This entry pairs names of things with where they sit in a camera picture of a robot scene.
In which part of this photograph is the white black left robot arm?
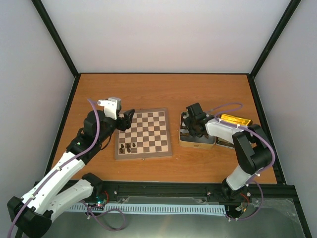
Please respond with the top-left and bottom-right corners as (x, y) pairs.
(7, 109), (135, 238)

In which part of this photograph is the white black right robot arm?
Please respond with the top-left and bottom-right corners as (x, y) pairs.
(183, 103), (275, 201)

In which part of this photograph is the dark chess pieces pile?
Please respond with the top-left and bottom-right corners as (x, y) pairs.
(181, 117), (209, 139)

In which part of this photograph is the small electronics board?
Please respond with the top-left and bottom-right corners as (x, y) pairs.
(96, 192), (109, 207)

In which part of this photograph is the silver tin tray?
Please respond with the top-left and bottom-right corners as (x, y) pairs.
(178, 112), (215, 149)

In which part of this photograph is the wooden chessboard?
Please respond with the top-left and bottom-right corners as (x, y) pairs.
(114, 108), (172, 160)

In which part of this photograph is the gold tin tray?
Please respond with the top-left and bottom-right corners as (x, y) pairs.
(215, 113), (254, 149)

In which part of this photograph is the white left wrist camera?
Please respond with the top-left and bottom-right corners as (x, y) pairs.
(97, 97), (121, 120)

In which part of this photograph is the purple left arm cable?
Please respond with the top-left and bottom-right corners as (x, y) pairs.
(6, 98), (101, 238)

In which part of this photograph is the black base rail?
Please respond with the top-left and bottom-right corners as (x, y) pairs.
(102, 181), (299, 205)

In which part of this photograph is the light blue cable duct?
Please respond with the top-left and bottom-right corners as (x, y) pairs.
(67, 203), (226, 216)

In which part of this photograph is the black aluminium frame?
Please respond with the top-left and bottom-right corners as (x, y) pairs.
(14, 0), (313, 238)

